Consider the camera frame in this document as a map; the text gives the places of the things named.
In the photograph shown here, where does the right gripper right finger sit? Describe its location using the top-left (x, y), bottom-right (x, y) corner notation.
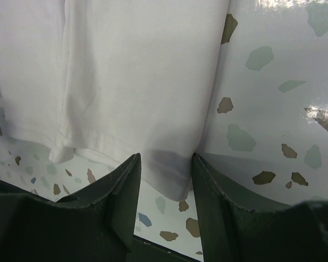
top-left (191, 154), bottom-right (328, 261)

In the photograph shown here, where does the white t shirt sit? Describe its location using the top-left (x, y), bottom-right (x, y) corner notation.
top-left (0, 1), bottom-right (229, 201)

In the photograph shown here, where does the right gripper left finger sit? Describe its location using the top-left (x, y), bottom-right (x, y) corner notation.
top-left (0, 154), bottom-right (141, 261)

